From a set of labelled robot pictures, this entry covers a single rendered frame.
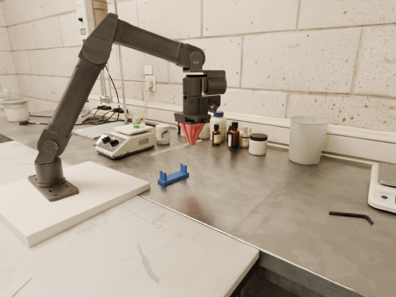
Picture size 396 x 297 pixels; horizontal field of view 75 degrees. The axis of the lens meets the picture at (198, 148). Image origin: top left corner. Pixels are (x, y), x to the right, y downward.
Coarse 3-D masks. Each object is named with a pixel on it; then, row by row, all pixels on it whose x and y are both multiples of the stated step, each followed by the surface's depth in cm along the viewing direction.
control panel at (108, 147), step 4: (108, 136) 102; (112, 136) 102; (116, 136) 100; (120, 140) 97; (124, 140) 96; (100, 144) 100; (104, 144) 99; (108, 144) 98; (120, 144) 95; (104, 148) 97; (108, 148) 96; (112, 148) 95
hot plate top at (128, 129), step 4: (128, 124) 109; (116, 128) 102; (120, 128) 102; (124, 128) 102; (128, 128) 102; (132, 128) 102; (140, 128) 102; (144, 128) 102; (148, 128) 103; (152, 128) 105; (124, 132) 98; (128, 132) 97; (132, 132) 98; (136, 132) 99
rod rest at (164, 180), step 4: (180, 164) 81; (180, 168) 81; (184, 168) 80; (160, 172) 75; (176, 172) 81; (180, 172) 81; (184, 172) 80; (160, 176) 76; (164, 176) 74; (168, 176) 78; (172, 176) 78; (176, 176) 78; (180, 176) 78; (184, 176) 80; (160, 180) 75; (164, 180) 75; (168, 180) 75; (172, 180) 76; (176, 180) 77; (164, 184) 74
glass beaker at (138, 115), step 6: (132, 108) 103; (138, 108) 105; (132, 114) 101; (138, 114) 100; (144, 114) 103; (132, 120) 102; (138, 120) 101; (144, 120) 103; (138, 126) 102; (144, 126) 104
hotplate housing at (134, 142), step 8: (120, 136) 99; (128, 136) 98; (136, 136) 99; (144, 136) 102; (152, 136) 105; (128, 144) 97; (136, 144) 100; (144, 144) 103; (152, 144) 106; (104, 152) 97; (112, 152) 94; (120, 152) 95; (128, 152) 98; (136, 152) 101
